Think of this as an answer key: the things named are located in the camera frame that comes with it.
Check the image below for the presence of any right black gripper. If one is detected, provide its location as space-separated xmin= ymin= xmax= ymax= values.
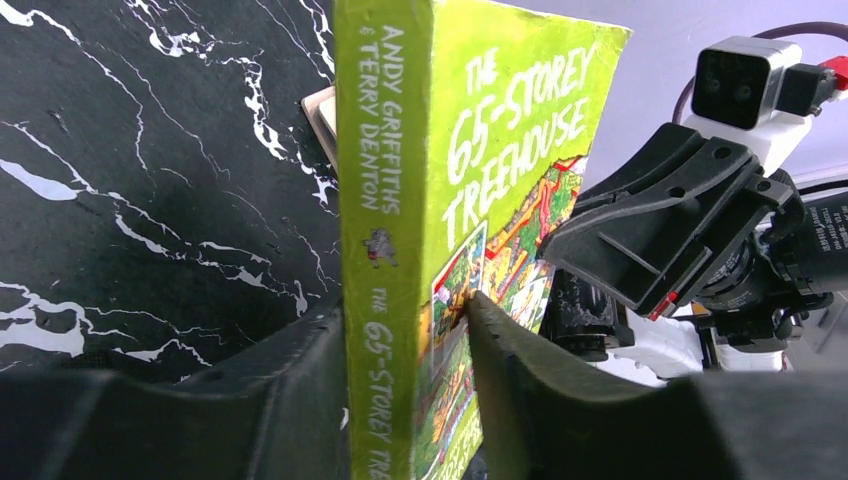
xmin=539 ymin=123 xmax=803 ymax=318

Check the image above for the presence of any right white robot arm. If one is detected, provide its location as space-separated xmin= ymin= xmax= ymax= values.
xmin=537 ymin=123 xmax=847 ymax=384

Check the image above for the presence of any beige snap wallet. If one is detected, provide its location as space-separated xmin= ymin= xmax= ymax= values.
xmin=301 ymin=84 xmax=338 ymax=171

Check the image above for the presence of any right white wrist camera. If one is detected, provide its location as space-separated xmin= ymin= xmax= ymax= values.
xmin=681 ymin=36 xmax=847 ymax=177

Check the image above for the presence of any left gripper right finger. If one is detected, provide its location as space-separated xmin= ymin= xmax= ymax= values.
xmin=466 ymin=293 xmax=847 ymax=479

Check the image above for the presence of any green treehouse book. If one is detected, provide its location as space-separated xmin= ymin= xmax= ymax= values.
xmin=335 ymin=1 xmax=631 ymax=479

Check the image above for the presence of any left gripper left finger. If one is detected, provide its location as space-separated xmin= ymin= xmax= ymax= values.
xmin=1 ymin=306 xmax=350 ymax=479

